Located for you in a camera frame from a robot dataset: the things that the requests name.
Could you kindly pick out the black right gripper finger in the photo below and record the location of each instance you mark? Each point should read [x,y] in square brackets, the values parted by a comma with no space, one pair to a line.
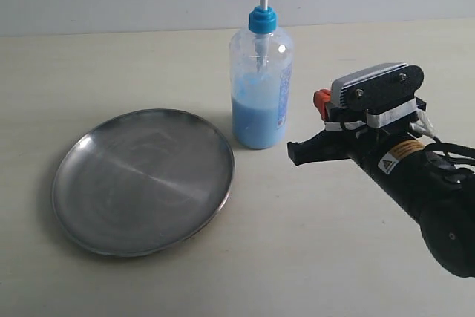
[323,147]

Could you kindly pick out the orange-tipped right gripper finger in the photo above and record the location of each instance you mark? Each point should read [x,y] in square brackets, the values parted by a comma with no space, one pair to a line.
[320,99]

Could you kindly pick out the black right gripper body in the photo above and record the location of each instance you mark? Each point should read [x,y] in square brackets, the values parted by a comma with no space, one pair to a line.
[393,156]

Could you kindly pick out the blue pump soap bottle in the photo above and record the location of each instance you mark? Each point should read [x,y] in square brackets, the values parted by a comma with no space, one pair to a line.
[261,58]

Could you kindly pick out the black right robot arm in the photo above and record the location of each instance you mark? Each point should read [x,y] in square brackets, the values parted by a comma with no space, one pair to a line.
[447,222]

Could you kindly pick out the round stainless steel plate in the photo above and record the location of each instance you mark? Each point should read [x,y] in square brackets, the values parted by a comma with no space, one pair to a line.
[142,182]

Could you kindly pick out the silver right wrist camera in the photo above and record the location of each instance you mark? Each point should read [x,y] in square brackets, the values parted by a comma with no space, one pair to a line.
[384,93]

